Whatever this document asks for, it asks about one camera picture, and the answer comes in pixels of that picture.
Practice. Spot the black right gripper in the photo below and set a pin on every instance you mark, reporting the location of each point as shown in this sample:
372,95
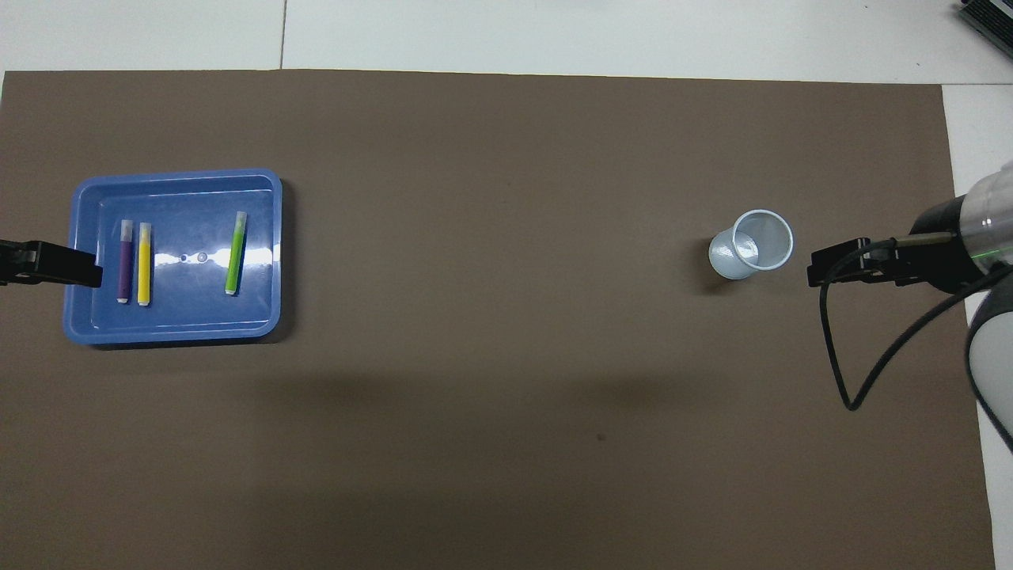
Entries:
938,249

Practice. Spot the purple pen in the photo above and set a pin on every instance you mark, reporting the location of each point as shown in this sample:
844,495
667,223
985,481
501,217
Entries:
125,265

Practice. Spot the green pen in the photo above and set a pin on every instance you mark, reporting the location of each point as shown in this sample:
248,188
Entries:
235,253

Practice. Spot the blue plastic tray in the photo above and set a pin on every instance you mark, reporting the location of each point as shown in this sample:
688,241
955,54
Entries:
198,309

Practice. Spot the clear plastic cup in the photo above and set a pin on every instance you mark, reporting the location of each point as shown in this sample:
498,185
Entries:
748,249

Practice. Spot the brown table mat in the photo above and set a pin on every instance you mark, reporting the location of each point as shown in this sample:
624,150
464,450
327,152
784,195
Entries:
475,356

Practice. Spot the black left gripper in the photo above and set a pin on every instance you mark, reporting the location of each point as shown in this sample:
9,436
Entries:
8,261

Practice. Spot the yellow pen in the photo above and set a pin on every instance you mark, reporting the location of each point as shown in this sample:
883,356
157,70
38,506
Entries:
144,265

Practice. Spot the grey ribbed device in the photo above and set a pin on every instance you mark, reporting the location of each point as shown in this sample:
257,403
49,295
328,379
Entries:
993,20

